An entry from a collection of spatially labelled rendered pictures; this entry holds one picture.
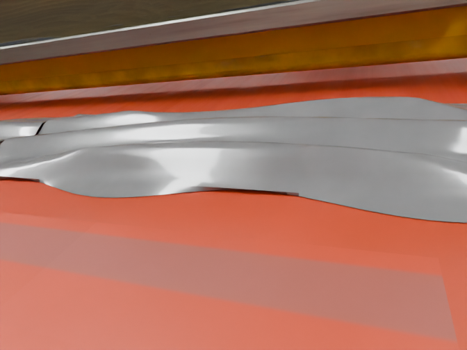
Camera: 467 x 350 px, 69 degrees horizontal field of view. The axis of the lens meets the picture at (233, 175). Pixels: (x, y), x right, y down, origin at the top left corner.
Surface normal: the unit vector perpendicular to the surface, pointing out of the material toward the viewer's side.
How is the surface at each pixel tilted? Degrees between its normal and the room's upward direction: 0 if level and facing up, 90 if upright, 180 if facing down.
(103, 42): 90
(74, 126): 34
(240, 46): 90
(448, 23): 90
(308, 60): 90
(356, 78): 0
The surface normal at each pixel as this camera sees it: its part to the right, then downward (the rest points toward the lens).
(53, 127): -0.19, -0.47
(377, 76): -0.14, -0.88
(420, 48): -0.33, 0.48
